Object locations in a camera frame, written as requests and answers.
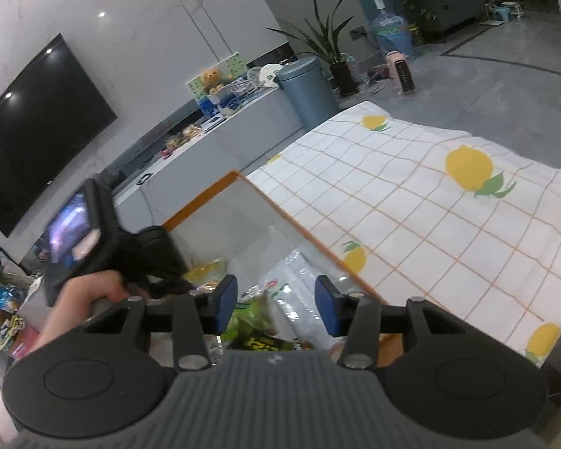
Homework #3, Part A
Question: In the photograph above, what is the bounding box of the green snack packet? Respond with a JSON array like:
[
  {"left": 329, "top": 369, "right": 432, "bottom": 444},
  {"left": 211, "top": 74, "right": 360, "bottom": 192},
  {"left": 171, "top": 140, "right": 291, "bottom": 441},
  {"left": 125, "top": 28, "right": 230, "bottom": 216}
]
[{"left": 222, "top": 290, "right": 274, "bottom": 342}]

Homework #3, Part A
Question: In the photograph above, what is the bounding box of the white translucent snack packet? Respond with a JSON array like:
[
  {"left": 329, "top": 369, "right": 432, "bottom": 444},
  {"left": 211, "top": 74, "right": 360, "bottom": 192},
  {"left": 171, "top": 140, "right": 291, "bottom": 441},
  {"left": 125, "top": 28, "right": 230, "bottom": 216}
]
[{"left": 257, "top": 249, "right": 379, "bottom": 351}]

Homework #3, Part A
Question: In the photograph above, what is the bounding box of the white storage box orange rim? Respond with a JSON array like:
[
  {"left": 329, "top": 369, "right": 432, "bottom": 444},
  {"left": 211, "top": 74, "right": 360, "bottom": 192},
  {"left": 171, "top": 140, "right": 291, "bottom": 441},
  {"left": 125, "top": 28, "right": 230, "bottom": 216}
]
[{"left": 163, "top": 169, "right": 405, "bottom": 366}]

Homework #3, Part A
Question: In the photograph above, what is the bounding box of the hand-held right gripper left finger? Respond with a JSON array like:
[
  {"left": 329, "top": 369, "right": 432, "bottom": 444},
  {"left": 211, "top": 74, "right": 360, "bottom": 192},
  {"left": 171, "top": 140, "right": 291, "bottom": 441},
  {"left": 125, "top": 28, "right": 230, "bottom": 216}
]
[{"left": 82, "top": 274, "right": 239, "bottom": 371}]

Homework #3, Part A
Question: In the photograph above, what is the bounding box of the black television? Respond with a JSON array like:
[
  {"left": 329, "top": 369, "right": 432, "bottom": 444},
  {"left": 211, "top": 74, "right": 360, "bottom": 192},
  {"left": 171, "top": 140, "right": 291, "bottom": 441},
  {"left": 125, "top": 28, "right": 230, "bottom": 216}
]
[{"left": 0, "top": 33, "right": 119, "bottom": 238}]

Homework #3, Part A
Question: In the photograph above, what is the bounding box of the pile of small snacks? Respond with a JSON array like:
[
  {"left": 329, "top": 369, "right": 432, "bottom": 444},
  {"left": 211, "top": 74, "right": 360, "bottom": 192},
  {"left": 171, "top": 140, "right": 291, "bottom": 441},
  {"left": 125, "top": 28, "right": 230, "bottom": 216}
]
[{"left": 161, "top": 124, "right": 204, "bottom": 155}]

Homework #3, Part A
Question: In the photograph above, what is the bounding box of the heap of mixed food packets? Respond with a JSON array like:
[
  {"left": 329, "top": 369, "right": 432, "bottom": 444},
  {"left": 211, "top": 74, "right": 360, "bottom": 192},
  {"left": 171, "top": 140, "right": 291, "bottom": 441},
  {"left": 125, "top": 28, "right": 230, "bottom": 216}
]
[{"left": 0, "top": 276, "right": 38, "bottom": 356}]

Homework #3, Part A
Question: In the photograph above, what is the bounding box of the black packet yellow lettering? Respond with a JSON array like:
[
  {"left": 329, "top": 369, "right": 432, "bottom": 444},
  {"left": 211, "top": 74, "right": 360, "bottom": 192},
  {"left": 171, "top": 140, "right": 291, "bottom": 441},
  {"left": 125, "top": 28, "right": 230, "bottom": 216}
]
[{"left": 234, "top": 332, "right": 316, "bottom": 354}]

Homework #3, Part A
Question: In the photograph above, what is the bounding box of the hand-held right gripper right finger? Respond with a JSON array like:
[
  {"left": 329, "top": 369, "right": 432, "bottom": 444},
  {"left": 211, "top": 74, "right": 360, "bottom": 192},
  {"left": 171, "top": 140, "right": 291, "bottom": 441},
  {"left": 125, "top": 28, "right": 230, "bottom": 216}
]
[{"left": 314, "top": 275, "right": 473, "bottom": 370}]

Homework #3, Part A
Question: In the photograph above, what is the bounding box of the white television bench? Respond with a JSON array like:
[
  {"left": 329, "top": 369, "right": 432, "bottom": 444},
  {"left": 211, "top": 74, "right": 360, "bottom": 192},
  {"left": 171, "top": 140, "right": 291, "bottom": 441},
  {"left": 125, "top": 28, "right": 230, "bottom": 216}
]
[{"left": 112, "top": 86, "right": 304, "bottom": 235}]

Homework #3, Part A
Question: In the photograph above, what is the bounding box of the blue white packets pile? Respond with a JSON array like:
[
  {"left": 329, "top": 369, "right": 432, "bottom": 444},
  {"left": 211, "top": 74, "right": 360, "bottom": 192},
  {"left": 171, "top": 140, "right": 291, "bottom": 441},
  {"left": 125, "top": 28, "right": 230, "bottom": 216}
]
[{"left": 199, "top": 89, "right": 258, "bottom": 117}]

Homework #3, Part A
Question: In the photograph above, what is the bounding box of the white checked lemon tablecloth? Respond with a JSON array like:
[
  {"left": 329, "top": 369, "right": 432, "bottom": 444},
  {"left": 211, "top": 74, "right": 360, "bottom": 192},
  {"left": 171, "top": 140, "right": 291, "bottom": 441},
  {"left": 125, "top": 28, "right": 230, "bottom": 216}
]
[{"left": 245, "top": 100, "right": 561, "bottom": 368}]

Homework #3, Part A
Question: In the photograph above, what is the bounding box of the potted long-leaf plant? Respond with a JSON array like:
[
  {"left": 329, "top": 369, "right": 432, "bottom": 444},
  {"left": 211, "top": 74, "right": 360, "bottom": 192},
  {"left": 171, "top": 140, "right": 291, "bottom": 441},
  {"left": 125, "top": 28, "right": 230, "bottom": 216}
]
[{"left": 266, "top": 0, "right": 361, "bottom": 97}]

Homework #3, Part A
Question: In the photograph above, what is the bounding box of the brown teddy bear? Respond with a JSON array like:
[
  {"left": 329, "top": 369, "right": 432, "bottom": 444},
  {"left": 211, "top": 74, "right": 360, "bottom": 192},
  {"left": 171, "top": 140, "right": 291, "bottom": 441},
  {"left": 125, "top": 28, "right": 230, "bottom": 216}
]
[{"left": 201, "top": 68, "right": 227, "bottom": 94}]

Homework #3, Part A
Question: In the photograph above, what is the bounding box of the yellow patterned snack bag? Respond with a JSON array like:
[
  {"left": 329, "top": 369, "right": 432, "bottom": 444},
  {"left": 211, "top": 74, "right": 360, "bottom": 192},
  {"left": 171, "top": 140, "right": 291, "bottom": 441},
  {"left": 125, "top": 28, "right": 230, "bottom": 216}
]
[{"left": 184, "top": 259, "right": 227, "bottom": 293}]

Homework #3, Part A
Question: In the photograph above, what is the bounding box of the blue water jug with pump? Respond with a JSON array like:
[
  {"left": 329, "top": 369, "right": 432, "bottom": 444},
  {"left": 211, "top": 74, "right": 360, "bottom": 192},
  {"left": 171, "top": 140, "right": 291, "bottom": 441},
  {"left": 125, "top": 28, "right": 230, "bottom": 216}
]
[{"left": 369, "top": 0, "right": 414, "bottom": 59}]

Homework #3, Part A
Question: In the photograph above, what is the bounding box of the small blue stool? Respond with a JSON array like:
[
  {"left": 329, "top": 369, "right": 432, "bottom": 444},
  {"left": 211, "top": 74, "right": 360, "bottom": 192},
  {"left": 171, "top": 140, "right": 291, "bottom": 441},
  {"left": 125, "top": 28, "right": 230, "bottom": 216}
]
[{"left": 488, "top": 2, "right": 524, "bottom": 22}]

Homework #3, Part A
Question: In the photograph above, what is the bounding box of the blue grey trash bin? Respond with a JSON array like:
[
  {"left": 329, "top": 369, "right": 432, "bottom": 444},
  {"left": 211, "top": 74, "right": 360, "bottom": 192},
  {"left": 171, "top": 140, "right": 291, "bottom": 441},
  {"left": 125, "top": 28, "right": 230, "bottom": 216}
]
[{"left": 276, "top": 55, "right": 340, "bottom": 129}]

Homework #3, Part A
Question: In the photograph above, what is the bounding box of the floor cable tangle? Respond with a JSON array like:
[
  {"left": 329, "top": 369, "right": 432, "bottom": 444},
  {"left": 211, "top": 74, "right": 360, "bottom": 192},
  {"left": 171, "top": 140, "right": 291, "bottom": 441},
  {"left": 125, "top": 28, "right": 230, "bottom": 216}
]
[{"left": 362, "top": 68, "right": 393, "bottom": 97}]

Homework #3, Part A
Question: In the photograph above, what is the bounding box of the green white poster board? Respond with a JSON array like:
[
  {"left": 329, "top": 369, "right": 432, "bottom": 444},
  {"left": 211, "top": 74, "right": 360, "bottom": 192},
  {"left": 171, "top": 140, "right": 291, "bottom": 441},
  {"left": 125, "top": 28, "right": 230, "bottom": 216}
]
[{"left": 186, "top": 51, "right": 248, "bottom": 101}]

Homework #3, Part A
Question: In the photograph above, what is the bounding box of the person's left hand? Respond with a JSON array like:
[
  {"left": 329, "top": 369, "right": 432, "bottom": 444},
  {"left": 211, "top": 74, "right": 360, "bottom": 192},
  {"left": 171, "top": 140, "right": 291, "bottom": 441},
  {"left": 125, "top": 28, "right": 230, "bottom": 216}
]
[{"left": 35, "top": 270, "right": 143, "bottom": 354}]

